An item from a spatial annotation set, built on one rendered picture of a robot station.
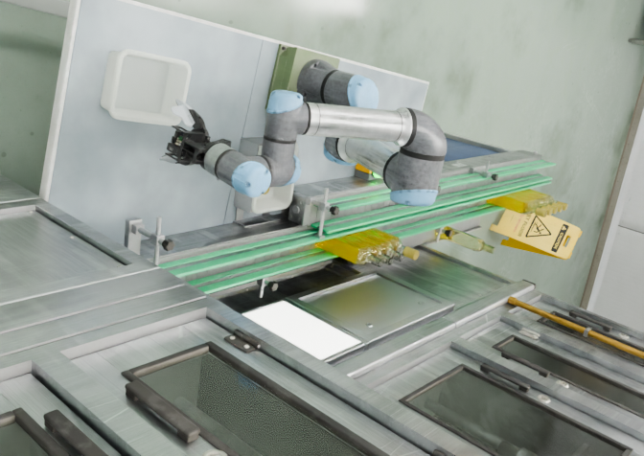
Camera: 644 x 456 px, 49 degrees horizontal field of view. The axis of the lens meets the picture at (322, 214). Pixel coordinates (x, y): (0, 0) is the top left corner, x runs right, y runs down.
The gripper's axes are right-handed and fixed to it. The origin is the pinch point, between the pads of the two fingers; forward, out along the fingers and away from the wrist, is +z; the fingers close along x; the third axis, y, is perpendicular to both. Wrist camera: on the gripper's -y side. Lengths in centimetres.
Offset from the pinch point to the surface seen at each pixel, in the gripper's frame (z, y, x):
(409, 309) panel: -38, -79, 43
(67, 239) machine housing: -10.7, 29.0, 23.3
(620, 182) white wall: 80, -664, 50
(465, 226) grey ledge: 0, -177, 37
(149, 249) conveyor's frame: 6.0, -7.7, 36.9
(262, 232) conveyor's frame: 2, -46, 32
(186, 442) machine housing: -81, 51, 18
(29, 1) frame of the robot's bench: 50, 15, -17
